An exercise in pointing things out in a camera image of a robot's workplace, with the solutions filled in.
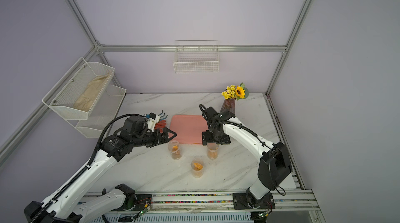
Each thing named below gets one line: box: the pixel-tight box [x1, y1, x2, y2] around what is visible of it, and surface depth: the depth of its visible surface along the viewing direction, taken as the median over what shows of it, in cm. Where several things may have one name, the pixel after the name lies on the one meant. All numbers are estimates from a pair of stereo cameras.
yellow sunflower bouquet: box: [221, 81, 249, 101], surface depth 90 cm
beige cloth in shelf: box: [72, 72, 111, 113], surface depth 81 cm
